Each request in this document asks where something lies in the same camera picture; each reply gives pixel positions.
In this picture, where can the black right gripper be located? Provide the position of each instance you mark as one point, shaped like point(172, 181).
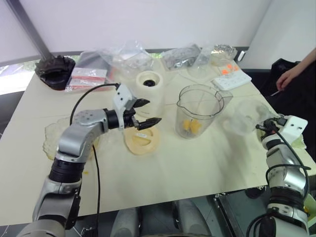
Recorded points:
point(265, 127)

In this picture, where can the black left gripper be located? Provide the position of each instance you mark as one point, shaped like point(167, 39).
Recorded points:
point(129, 118)

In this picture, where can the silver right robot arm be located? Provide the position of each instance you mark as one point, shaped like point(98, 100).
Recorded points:
point(284, 172)

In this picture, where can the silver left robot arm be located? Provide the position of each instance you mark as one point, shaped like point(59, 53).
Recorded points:
point(81, 126)

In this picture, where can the bare person forearm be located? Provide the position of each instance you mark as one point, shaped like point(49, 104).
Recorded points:
point(307, 61)

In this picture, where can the cream blender base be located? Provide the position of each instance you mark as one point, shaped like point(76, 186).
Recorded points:
point(149, 95)

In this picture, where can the cream blender lid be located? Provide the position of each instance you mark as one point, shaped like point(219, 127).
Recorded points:
point(143, 144)

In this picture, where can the clear blender jar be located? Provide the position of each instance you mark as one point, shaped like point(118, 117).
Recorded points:
point(200, 108)

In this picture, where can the bare person hand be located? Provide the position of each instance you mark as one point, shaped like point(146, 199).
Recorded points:
point(286, 77)

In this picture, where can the clear plastic bag right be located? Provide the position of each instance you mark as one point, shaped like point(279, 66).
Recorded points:
point(243, 118)

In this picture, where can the thin white stick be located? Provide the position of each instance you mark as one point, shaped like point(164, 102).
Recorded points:
point(276, 93)

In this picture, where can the orange segment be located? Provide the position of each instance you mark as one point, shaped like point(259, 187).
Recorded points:
point(196, 126)
point(186, 124)

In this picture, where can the black person clothing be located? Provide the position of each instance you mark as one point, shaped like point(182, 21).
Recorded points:
point(301, 98)

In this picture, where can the white power strip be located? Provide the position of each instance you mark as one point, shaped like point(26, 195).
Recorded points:
point(231, 81)

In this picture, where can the crumpled clear plastic bag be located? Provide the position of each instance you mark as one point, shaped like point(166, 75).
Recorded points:
point(128, 58)

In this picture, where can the silver foil bag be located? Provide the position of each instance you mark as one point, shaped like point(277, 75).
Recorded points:
point(180, 58)

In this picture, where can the small clear plastic bag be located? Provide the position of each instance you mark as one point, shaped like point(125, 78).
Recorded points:
point(200, 66)

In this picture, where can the small white box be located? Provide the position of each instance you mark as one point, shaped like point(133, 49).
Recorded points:
point(241, 56)

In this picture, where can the grey plastic bag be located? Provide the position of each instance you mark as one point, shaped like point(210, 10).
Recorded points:
point(90, 56)

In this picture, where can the black equipment case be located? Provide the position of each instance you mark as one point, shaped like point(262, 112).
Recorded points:
point(234, 212)

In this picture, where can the black plastic container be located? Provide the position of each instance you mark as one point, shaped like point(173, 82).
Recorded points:
point(55, 72)

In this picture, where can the clear plastic bag left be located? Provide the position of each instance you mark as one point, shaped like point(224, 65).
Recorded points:
point(50, 140)

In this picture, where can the grey rounded shape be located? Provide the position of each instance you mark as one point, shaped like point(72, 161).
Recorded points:
point(123, 223)
point(191, 217)

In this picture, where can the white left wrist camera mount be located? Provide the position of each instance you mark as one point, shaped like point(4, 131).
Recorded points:
point(122, 96)

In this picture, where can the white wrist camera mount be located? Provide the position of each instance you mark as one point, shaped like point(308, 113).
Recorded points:
point(122, 96)
point(295, 126)

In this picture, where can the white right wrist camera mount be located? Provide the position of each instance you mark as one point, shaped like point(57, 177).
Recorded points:
point(295, 126)

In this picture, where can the dark window frame bar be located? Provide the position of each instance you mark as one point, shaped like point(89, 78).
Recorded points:
point(29, 24)

